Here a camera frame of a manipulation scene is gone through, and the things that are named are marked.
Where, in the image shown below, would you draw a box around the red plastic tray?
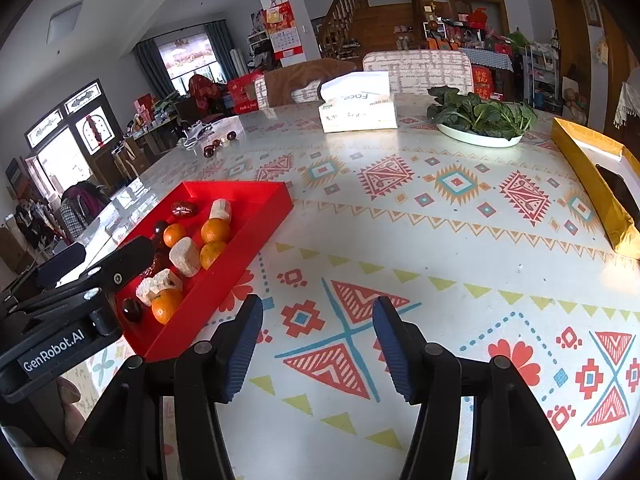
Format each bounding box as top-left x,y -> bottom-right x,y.
114,181 -> 295,363

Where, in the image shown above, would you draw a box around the square ceiling light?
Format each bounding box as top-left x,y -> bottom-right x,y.
46,1 -> 83,45

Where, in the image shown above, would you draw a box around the yellow cardboard box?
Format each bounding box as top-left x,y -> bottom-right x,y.
551,116 -> 640,261

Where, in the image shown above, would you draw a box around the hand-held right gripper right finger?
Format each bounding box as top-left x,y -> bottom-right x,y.
372,296 -> 577,480

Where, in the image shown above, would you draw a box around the plaid clothing pile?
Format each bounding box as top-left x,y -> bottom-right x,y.
60,182 -> 108,241

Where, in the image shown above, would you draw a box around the red cloth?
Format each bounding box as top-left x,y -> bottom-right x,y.
187,74 -> 221,103

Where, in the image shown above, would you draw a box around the brown coat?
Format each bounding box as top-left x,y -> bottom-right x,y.
262,58 -> 358,106

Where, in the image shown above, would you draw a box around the patterned tablecloth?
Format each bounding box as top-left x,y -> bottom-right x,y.
60,92 -> 640,480

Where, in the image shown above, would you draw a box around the white charger cable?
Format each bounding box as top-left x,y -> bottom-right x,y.
177,120 -> 216,150

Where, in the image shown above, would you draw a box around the white tissue box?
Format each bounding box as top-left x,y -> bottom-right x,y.
318,71 -> 398,134

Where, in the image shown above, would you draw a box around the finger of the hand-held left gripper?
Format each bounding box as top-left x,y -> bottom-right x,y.
7,236 -> 156,317
35,243 -> 87,290

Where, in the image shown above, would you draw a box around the white oval plate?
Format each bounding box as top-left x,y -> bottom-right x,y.
436,122 -> 524,149

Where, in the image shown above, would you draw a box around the wooden glass door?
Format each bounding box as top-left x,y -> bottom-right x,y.
24,79 -> 126,196

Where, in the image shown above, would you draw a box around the wooden staircase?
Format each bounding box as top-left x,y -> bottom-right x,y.
317,0 -> 468,58

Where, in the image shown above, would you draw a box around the blue checked cloth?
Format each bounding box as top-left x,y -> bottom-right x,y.
460,47 -> 515,73

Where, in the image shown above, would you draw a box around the bright window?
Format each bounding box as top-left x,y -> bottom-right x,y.
157,32 -> 223,93

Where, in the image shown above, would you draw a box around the grey blue curtain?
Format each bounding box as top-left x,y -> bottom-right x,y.
205,21 -> 238,83
131,39 -> 173,103

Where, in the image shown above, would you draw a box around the red wall calendar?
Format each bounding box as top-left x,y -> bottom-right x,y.
265,2 -> 304,60

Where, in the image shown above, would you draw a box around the green spinach leaves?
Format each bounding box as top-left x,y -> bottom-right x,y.
426,85 -> 539,141

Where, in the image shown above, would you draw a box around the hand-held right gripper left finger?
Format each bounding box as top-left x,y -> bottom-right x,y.
57,294 -> 264,480

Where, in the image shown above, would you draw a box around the red gift box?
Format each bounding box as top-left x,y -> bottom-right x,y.
227,72 -> 263,113

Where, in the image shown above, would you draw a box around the black flat object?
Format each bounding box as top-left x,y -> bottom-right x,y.
595,164 -> 640,226

